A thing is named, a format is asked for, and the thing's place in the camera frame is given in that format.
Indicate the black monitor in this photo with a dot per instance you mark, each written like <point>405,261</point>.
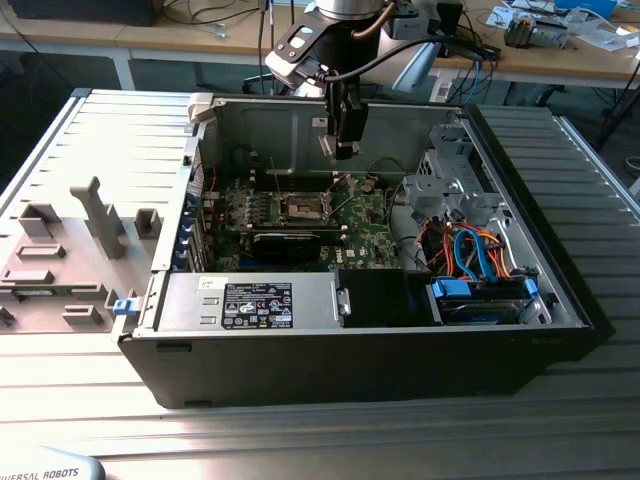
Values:
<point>80,12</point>

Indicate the dark grey wrist camera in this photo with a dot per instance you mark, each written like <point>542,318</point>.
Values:
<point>410,25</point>

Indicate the silver CPU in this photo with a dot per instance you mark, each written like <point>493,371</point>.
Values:
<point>325,145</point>

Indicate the light wooden desk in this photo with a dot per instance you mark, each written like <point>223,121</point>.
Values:
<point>550,62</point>
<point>165,40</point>

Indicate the metal disk bay cage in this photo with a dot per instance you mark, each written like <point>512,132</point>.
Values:
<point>450,187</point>

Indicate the blue box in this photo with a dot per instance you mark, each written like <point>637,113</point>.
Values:
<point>585,6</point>

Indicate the hard disk in blue carrier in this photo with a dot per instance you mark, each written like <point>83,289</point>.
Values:
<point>452,290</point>

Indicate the green motherboard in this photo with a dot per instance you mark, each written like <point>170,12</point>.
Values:
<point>370,230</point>

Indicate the grey parts rack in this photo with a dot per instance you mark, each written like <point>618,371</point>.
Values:
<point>107,225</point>

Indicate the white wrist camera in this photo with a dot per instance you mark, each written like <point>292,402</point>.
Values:
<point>287,67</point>

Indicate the black graphics card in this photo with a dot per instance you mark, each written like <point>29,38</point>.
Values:
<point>287,247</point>

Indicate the black PC case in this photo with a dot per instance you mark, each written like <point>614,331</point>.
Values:
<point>325,370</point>

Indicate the white plastic case latch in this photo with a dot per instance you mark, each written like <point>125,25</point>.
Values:
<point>202,106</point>

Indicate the finned CPU cooler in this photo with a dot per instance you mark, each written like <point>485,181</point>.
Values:
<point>520,32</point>

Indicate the silver power supply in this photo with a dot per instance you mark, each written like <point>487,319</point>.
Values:
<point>190,300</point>

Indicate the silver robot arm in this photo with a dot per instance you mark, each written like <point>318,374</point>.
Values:
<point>350,6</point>

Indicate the clear plastic bags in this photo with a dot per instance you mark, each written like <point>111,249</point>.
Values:
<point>607,37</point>

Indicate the silver metal box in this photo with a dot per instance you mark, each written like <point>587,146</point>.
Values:
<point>550,35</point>

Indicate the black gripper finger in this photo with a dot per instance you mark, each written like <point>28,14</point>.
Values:
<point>350,122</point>

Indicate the small blue plastic clip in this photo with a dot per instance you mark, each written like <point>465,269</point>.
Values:
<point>124,306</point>

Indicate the CPU socket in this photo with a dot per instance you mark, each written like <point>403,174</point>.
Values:
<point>300,207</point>

